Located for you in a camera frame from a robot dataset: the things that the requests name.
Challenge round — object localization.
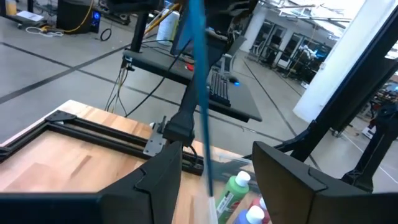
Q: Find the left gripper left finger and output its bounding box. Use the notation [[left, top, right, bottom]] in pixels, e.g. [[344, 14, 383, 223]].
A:
[[98, 140, 183, 224]]

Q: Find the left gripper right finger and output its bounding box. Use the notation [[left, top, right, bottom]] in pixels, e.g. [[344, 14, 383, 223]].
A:
[[252, 141, 374, 224]]

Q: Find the blue paint bottle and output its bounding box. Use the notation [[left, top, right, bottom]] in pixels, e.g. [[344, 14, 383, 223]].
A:
[[233, 205, 266, 224]]

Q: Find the green paint bottle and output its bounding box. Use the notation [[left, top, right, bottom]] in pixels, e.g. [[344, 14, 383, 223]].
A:
[[215, 170, 251, 224]]

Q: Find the blue handled paint brush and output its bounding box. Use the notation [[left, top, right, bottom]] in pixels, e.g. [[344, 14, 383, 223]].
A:
[[187, 0, 219, 224]]

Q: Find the clear plastic bin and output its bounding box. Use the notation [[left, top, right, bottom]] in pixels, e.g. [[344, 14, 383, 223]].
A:
[[201, 152, 261, 224]]

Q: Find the black standing desk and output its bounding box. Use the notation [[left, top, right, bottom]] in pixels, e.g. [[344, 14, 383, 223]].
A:
[[122, 30, 263, 123]]

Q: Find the black keyboard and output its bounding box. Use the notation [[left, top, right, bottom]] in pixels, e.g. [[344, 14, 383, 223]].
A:
[[209, 70, 231, 108]]

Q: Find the white plastic jug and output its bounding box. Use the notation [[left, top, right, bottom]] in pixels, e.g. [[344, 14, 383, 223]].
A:
[[155, 8, 181, 47]]

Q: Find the black computer tower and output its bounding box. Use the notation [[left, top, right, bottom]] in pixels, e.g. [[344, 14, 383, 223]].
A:
[[56, 0, 102, 34]]

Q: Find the small white box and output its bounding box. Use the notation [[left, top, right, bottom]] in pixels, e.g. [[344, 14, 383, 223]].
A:
[[16, 10, 45, 22]]

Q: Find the yellow container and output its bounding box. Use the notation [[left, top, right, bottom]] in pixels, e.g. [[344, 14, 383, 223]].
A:
[[5, 0, 17, 16]]

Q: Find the silver metal bracket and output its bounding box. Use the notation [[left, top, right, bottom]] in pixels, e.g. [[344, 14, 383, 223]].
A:
[[142, 116, 168, 157]]

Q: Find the black aluminium table frame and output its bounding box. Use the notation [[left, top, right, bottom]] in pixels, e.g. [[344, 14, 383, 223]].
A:
[[0, 6, 398, 177]]

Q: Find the yellow cable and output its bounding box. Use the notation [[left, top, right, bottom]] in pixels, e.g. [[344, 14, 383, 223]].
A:
[[40, 0, 95, 34]]

